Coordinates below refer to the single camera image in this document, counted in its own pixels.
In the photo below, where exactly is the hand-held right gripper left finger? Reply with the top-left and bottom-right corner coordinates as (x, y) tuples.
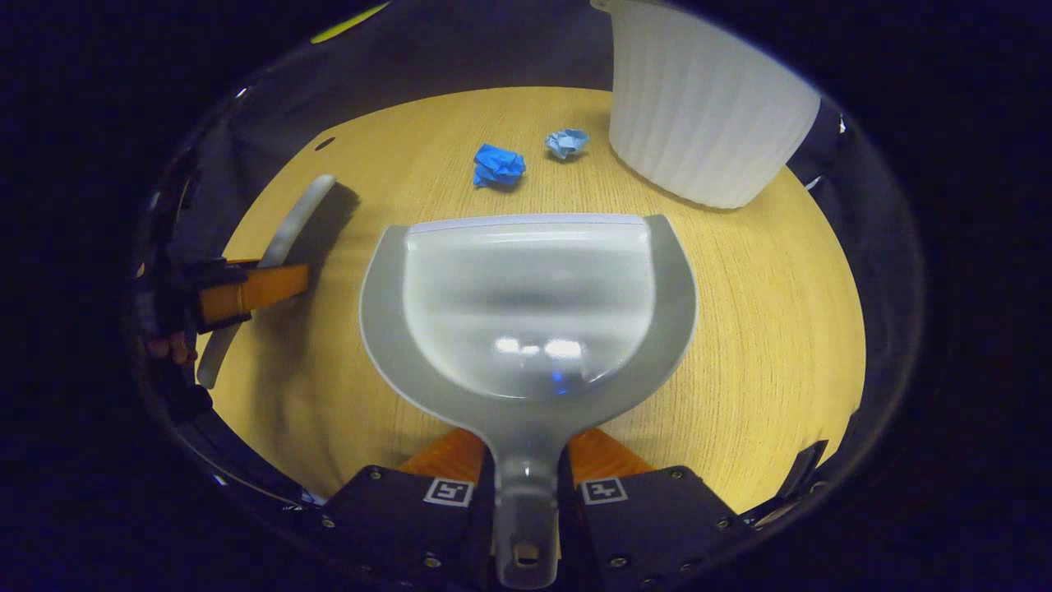
(323, 428), (496, 592)

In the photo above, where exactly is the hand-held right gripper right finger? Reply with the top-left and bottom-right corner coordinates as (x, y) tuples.
(559, 428), (745, 592)

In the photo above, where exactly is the dark blue paper ball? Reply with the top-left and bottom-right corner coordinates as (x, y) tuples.
(473, 143), (527, 190)

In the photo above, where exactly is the light blue paper ball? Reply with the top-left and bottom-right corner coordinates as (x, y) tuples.
(544, 128), (591, 160)

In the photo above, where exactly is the small grey dustpan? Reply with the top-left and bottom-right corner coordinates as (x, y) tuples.
(359, 214), (699, 590)

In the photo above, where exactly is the white ribbed garbage bin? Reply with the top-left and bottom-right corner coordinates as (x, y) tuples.
(590, 0), (823, 210)

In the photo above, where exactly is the small grey broom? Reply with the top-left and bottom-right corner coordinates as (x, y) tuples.
(196, 174), (361, 390)

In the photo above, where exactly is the black backdrop cloth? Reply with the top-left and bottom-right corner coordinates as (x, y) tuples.
(148, 0), (905, 272)

